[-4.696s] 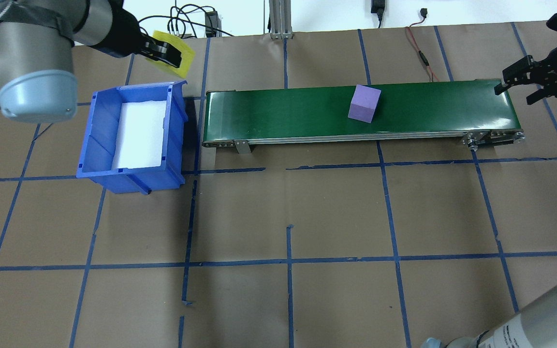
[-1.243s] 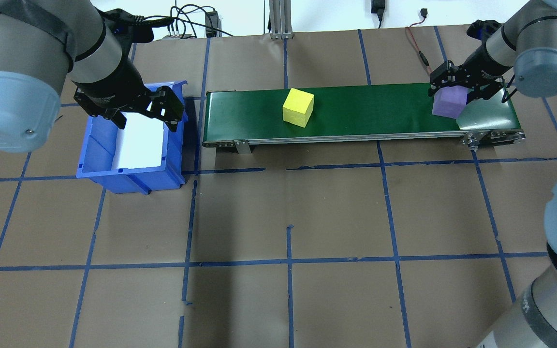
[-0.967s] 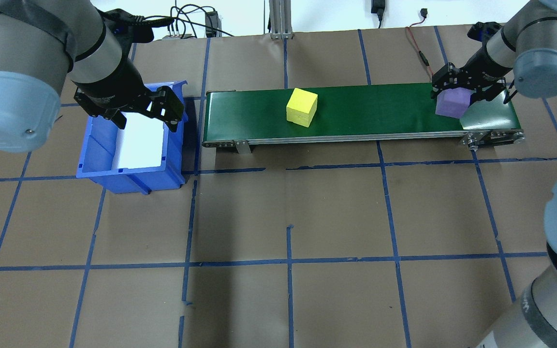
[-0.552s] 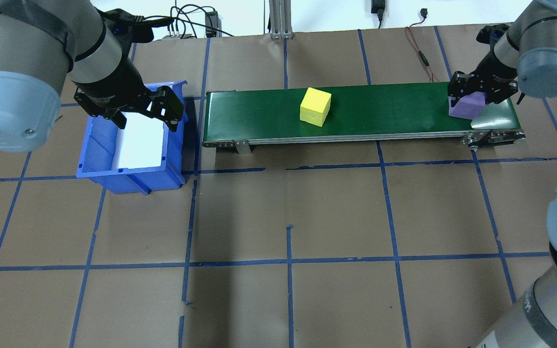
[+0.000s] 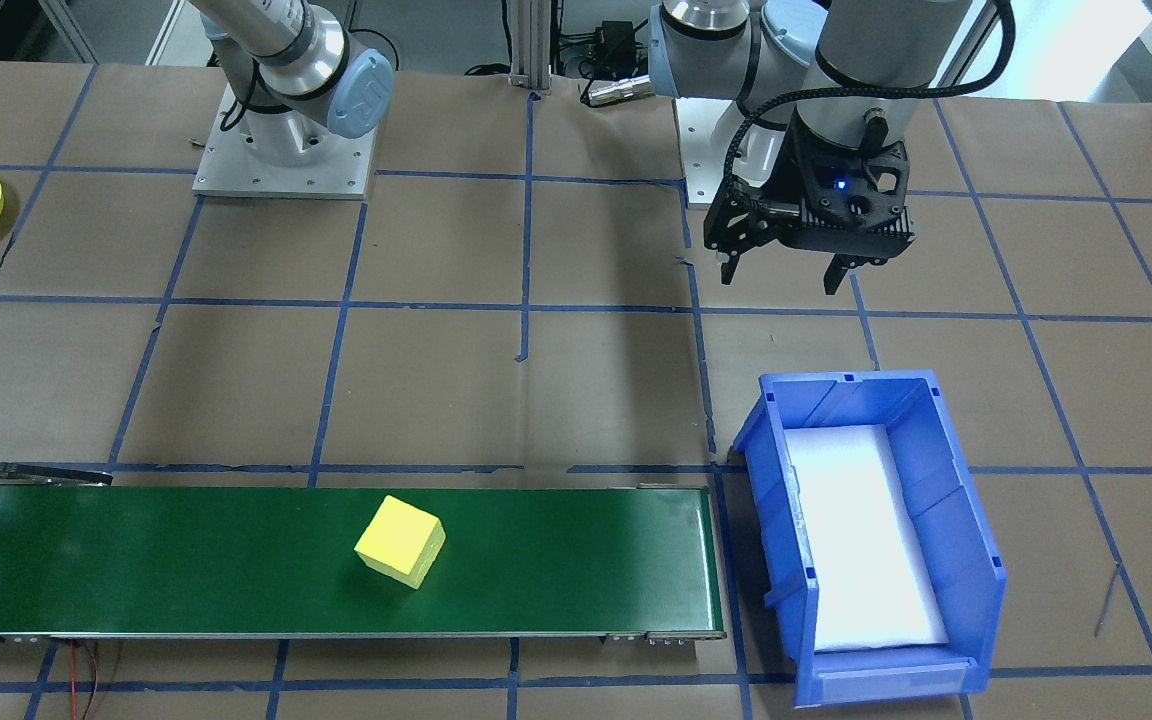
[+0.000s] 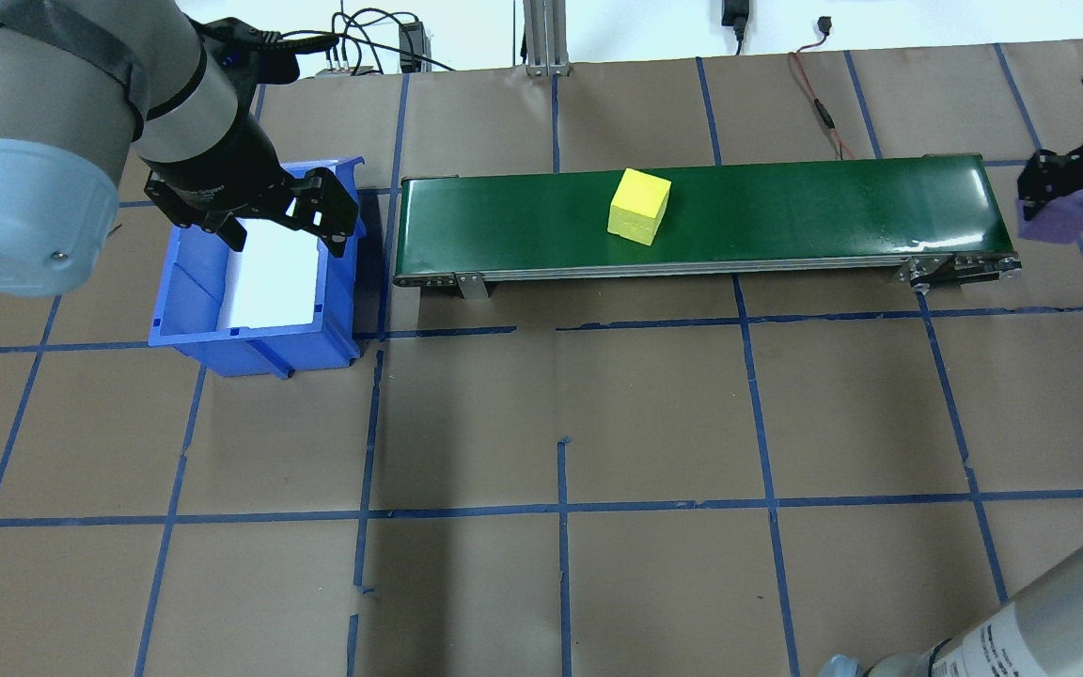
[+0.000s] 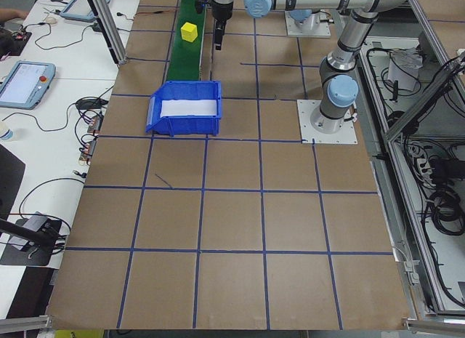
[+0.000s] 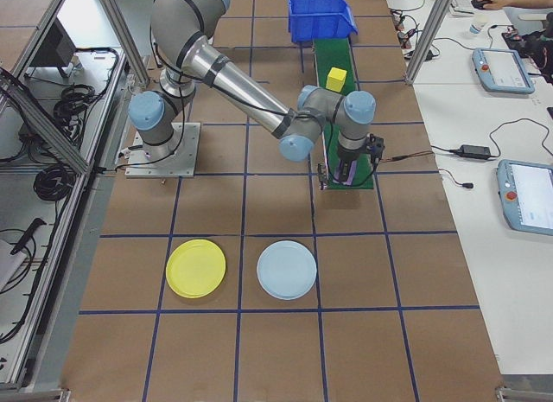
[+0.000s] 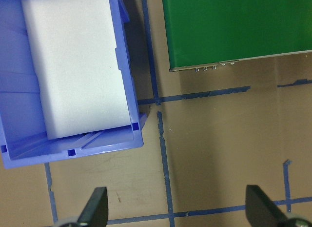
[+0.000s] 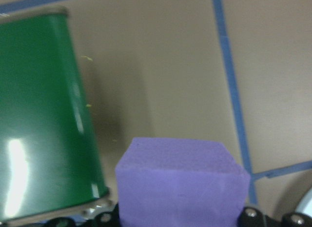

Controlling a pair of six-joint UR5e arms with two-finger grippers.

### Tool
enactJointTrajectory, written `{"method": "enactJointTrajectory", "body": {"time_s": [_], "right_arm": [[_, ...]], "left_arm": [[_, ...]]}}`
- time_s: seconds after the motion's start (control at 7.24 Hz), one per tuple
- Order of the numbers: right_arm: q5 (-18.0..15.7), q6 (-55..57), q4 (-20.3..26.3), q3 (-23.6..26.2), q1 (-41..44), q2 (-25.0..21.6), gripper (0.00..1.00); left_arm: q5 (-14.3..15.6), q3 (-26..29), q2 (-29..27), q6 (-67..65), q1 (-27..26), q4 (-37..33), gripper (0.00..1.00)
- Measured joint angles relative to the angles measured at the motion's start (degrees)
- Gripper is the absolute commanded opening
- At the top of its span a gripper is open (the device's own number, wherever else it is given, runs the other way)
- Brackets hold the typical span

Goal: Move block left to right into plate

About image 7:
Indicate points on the yellow foam cube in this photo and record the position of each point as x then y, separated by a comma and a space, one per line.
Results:
189, 32

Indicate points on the person bare forearm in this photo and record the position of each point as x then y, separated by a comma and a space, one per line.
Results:
11, 14

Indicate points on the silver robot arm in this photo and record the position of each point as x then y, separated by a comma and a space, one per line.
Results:
301, 18
348, 36

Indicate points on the green belt conveyor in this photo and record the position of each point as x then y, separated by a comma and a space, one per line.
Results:
181, 58

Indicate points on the black usb plug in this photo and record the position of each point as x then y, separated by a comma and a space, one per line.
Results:
121, 14

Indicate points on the blue plastic storage bin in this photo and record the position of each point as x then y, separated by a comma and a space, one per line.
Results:
181, 127

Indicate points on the small black plug adapter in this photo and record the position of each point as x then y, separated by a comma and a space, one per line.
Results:
98, 27

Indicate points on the blue grey teach pendant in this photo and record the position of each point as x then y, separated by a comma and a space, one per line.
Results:
81, 5
22, 83

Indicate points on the black power brick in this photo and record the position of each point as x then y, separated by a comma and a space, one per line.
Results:
89, 103

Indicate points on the white round device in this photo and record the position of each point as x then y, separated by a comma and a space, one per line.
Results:
51, 20

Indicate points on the white box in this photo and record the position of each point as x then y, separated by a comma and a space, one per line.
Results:
403, 69

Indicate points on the black mat with electronics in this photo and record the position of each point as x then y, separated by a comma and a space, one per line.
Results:
18, 43

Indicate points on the white cup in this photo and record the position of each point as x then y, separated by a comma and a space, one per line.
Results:
7, 132

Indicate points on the white power strip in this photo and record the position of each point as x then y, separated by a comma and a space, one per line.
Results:
423, 167

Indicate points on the black monitor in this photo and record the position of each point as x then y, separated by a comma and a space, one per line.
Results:
9, 181

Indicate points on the black power box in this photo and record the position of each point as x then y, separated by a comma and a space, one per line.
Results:
443, 169

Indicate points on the black stand pole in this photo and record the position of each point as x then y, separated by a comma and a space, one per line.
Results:
22, 232

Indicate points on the black stand base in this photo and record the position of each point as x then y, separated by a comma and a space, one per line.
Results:
36, 258

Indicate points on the aluminium bar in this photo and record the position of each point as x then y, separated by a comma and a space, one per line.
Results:
25, 322
436, 324

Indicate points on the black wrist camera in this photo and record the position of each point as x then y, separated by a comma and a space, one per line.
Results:
201, 1

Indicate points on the white square base plate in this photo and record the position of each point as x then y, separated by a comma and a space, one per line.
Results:
309, 33
307, 112

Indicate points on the aluminium profile post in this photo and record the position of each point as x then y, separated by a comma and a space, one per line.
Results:
109, 29

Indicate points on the metal bar frame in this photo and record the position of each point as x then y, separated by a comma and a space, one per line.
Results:
417, 109

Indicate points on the white metal bracket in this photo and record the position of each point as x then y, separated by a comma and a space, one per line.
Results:
408, 265

